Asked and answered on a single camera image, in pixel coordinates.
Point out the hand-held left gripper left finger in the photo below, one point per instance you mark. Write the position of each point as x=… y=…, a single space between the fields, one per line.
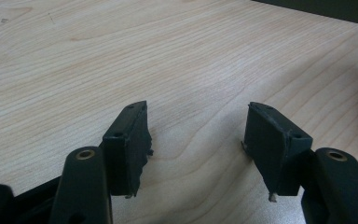
x=124 y=155

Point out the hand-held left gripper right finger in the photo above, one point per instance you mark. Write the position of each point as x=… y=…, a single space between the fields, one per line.
x=270 y=146

